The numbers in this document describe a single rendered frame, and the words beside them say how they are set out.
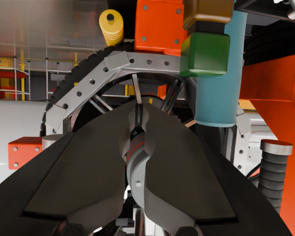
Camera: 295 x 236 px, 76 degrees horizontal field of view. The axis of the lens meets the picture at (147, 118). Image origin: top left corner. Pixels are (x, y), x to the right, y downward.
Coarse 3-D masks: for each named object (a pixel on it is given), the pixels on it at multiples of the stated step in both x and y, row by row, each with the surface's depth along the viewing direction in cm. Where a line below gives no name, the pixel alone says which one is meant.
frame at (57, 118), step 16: (112, 64) 46; (128, 64) 47; (144, 64) 47; (160, 64) 48; (176, 64) 48; (96, 80) 46; (192, 80) 54; (64, 96) 46; (80, 96) 46; (48, 112) 46; (64, 112) 46; (240, 112) 52; (48, 128) 46; (64, 128) 48; (240, 128) 52; (224, 144) 58; (240, 144) 53; (240, 160) 53; (128, 224) 58
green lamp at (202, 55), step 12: (192, 36) 18; (204, 36) 18; (216, 36) 18; (228, 36) 18; (192, 48) 18; (204, 48) 18; (216, 48) 18; (228, 48) 18; (180, 60) 21; (192, 60) 18; (204, 60) 18; (216, 60) 18; (180, 72) 21; (192, 72) 18; (204, 72) 18; (216, 72) 18
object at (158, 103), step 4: (144, 96) 104; (148, 96) 105; (144, 100) 104; (148, 100) 105; (152, 100) 105; (156, 100) 105; (160, 100) 106; (156, 104) 106; (160, 104) 106; (172, 112) 107; (136, 132) 102
